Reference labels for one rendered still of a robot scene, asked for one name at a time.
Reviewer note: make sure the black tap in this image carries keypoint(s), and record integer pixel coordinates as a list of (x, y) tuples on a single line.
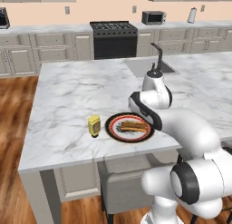
[(159, 56)]

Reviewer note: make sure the hot dog bun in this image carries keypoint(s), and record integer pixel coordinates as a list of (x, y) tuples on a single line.
[(133, 126)]

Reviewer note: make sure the grey island cupboard panel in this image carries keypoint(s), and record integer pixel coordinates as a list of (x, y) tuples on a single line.
[(77, 180)]

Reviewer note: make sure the grey wall socket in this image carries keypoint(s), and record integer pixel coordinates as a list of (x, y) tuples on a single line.
[(67, 10), (202, 8), (134, 9)]

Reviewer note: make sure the black stove with oven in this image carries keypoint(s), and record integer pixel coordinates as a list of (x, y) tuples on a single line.
[(114, 44)]

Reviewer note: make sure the grey base cupboard run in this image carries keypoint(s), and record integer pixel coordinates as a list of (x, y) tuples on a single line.
[(48, 50), (184, 40)]

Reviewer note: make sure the white paper towel roll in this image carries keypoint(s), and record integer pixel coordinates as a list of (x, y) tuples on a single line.
[(191, 16)]

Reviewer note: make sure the grey upholstered stool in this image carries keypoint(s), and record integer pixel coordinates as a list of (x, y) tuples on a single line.
[(123, 188)]

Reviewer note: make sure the grey sink basin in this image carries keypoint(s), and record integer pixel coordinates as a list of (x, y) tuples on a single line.
[(142, 68)]

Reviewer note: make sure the black coffee machine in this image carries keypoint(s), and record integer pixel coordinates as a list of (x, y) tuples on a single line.
[(3, 19)]

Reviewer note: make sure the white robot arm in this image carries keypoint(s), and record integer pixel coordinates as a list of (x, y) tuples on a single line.
[(193, 134)]

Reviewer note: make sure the yellow condiment bottle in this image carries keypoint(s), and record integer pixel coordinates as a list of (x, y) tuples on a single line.
[(94, 124)]

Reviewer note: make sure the black rimmed round plate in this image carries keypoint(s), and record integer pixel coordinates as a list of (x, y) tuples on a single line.
[(116, 131)]

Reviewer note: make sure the grey toaster oven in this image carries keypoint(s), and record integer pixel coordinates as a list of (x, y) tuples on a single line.
[(153, 17)]

